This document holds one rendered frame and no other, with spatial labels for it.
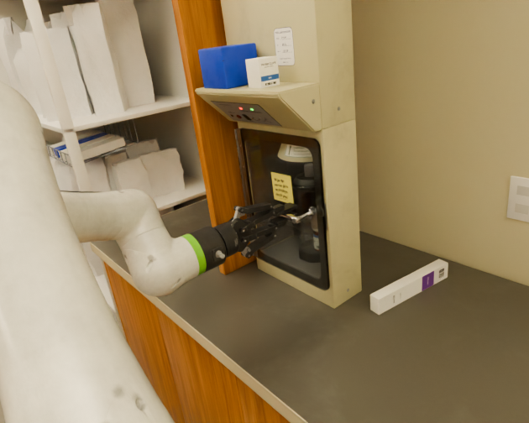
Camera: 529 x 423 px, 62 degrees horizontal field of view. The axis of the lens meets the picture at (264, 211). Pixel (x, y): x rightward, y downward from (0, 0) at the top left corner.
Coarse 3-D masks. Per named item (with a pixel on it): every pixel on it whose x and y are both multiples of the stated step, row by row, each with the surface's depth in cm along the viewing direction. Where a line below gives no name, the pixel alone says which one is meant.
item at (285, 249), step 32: (256, 160) 116; (288, 160) 106; (320, 160) 98; (256, 192) 121; (320, 192) 101; (256, 224) 127; (288, 224) 115; (320, 224) 105; (288, 256) 120; (320, 256) 109; (320, 288) 113
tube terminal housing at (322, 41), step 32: (224, 0) 106; (256, 0) 98; (288, 0) 91; (320, 0) 86; (256, 32) 101; (320, 32) 88; (352, 32) 94; (320, 64) 90; (352, 64) 96; (320, 96) 93; (352, 96) 99; (256, 128) 114; (288, 128) 104; (352, 128) 101; (352, 160) 104; (352, 192) 107; (352, 224) 110; (352, 256) 113; (352, 288) 116
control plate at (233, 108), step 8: (216, 104) 109; (224, 104) 106; (232, 104) 103; (240, 104) 100; (248, 104) 98; (256, 104) 95; (232, 112) 109; (240, 112) 106; (248, 112) 103; (256, 112) 100; (264, 112) 97; (240, 120) 112; (248, 120) 109; (256, 120) 105; (272, 120) 100
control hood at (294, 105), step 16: (208, 96) 106; (224, 96) 100; (240, 96) 95; (256, 96) 91; (272, 96) 87; (288, 96) 87; (304, 96) 90; (224, 112) 113; (272, 112) 95; (288, 112) 91; (304, 112) 91; (320, 112) 94; (304, 128) 95; (320, 128) 95
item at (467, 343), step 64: (384, 256) 135; (192, 320) 116; (256, 320) 113; (320, 320) 110; (384, 320) 107; (448, 320) 104; (512, 320) 101; (256, 384) 94; (320, 384) 90; (384, 384) 88; (448, 384) 86; (512, 384) 84
